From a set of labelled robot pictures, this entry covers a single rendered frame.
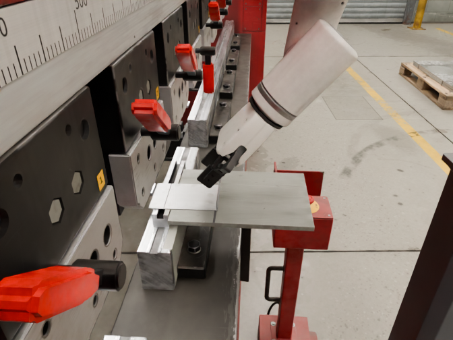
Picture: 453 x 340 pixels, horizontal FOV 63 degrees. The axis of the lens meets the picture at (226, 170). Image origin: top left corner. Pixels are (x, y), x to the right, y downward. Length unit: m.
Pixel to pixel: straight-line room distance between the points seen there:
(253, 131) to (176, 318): 0.34
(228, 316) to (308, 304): 1.20
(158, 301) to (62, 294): 0.55
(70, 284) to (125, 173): 0.21
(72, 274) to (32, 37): 0.13
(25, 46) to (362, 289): 1.89
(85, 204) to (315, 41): 0.41
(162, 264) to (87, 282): 0.49
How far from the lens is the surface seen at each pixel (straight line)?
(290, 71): 0.59
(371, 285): 2.03
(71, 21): 0.28
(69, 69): 0.27
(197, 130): 1.16
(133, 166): 0.38
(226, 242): 0.82
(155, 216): 0.71
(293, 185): 0.78
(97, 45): 0.32
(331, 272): 2.03
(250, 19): 2.80
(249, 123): 0.60
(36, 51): 0.24
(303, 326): 1.65
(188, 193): 0.75
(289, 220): 0.69
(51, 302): 0.18
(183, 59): 0.52
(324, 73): 0.59
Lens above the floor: 1.43
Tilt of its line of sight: 31 degrees down
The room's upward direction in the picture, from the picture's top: straight up
